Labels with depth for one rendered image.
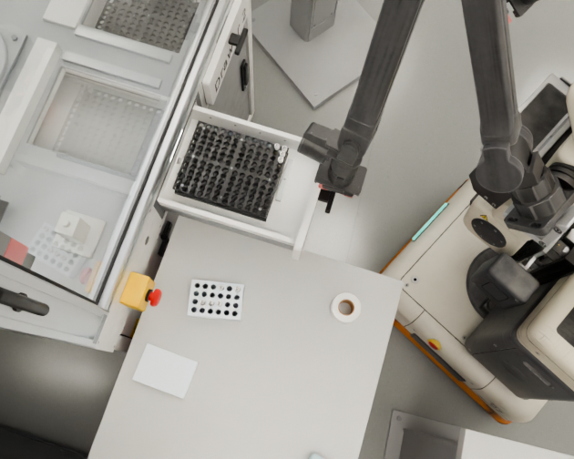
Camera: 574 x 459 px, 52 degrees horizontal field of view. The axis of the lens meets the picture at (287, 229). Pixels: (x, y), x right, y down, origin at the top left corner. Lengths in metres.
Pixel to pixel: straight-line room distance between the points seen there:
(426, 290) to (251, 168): 0.86
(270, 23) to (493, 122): 1.69
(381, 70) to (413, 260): 1.08
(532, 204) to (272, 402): 0.72
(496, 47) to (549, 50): 1.90
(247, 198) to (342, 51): 1.31
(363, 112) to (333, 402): 0.68
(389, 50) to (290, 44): 1.56
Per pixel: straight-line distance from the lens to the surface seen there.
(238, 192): 1.37
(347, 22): 2.60
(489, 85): 0.97
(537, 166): 1.07
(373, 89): 1.03
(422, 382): 2.24
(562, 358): 1.52
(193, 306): 1.38
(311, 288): 1.42
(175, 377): 1.40
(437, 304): 1.98
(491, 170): 1.04
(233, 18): 1.50
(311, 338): 1.41
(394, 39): 0.97
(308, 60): 2.48
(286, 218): 1.38
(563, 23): 2.93
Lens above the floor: 2.16
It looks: 75 degrees down
